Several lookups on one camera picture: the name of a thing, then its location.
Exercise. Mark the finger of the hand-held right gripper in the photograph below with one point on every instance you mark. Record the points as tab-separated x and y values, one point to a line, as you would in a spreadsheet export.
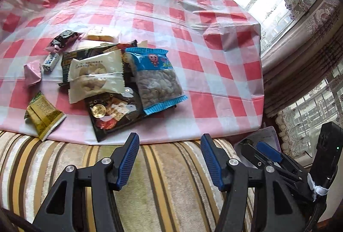
250	153
269	150

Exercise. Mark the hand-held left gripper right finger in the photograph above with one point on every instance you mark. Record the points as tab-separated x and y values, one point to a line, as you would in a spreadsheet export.
213	162

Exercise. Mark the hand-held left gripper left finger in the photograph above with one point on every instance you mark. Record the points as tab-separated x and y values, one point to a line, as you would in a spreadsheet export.
128	162

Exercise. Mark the white storage box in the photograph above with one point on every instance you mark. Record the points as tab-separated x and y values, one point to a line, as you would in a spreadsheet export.
264	135

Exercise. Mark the black packet with gold coin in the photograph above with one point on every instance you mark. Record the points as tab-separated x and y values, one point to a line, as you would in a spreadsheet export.
112	114

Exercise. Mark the blue nut packet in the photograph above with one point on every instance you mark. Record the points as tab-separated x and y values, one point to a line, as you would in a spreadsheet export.
155	79

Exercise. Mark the cream cookie packet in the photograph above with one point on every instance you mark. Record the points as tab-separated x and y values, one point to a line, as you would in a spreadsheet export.
93	74

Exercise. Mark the blue white small candy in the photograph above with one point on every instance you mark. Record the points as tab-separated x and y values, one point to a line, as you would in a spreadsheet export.
51	62

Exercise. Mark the clear yellow cracker packet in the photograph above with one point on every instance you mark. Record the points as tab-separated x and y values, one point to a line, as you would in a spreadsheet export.
100	35

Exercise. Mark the black pink chocolate packet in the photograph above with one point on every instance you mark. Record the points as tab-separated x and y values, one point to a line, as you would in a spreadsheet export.
60	40

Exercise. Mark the embroidered lace short curtain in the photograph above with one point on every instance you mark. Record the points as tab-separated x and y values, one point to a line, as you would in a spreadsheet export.
302	119

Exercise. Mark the striped velvet sofa cover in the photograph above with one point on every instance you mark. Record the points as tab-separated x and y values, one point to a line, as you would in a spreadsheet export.
166	189

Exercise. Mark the brown patterned drape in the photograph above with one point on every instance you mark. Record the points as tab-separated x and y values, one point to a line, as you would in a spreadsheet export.
308	60

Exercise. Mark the yellow green snack packet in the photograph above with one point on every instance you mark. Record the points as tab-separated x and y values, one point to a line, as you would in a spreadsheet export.
44	114

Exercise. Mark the brown snack packet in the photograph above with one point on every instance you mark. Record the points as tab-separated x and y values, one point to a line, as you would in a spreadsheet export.
115	47

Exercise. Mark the dark green snack packet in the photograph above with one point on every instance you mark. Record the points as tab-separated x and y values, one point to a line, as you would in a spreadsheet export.
80	54

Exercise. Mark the pink candy wrapper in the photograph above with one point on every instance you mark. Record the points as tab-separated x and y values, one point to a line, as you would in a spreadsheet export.
32	74

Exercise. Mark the red white checkered tablecloth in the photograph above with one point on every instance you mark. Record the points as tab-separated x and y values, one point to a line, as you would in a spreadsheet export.
160	20

